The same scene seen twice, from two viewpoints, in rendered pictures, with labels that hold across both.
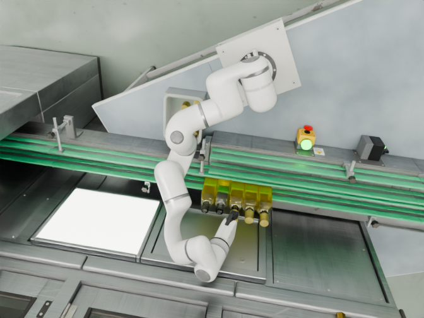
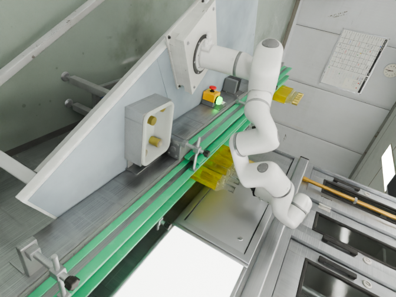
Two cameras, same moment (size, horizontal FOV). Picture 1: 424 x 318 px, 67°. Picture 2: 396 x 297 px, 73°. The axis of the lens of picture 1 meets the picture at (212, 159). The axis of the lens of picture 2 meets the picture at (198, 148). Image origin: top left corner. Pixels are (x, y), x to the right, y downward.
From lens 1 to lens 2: 1.23 m
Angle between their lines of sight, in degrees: 58
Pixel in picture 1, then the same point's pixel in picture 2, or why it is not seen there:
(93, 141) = (70, 241)
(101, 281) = not seen: outside the picture
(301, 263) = not seen: hidden behind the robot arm
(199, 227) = (220, 210)
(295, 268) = not seen: hidden behind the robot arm
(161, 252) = (244, 246)
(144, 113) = (100, 156)
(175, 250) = (296, 219)
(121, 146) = (109, 213)
